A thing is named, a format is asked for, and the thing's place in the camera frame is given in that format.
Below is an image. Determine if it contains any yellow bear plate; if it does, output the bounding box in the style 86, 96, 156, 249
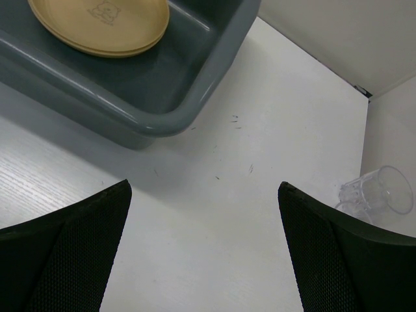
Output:
64, 19, 170, 59
28, 1, 170, 52

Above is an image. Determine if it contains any clear plastic cup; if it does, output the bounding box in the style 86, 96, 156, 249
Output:
339, 165, 414, 215

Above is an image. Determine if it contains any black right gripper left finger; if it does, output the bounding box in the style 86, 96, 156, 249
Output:
1, 180, 132, 311

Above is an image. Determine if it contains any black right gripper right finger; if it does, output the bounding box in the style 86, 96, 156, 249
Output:
278, 182, 415, 311

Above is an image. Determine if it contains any grey plastic bin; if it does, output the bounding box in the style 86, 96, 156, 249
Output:
1, 1, 260, 150

